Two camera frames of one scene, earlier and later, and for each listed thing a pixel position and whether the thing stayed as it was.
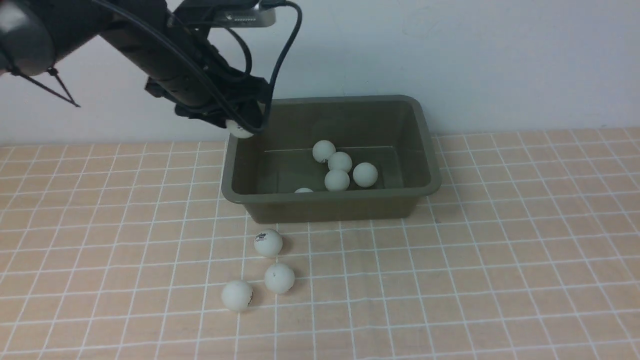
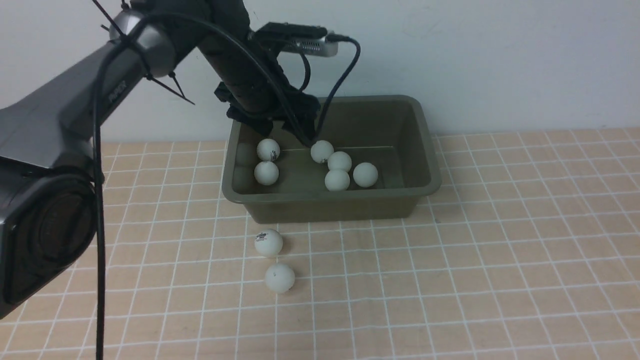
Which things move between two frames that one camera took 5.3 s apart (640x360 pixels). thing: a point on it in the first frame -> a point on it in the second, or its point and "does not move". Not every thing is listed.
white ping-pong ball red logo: x=236 y=130 -> x=268 y=149
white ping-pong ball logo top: x=268 y=243 does not move
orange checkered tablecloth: x=530 y=250 does not move
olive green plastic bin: x=333 y=158 does not move
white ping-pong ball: x=365 y=174 does not move
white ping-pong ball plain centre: x=279 y=278 does not move
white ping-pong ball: x=236 y=295 -> x=322 y=151
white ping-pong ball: x=322 y=150 -> x=266 y=173
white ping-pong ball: x=340 y=160 does not move
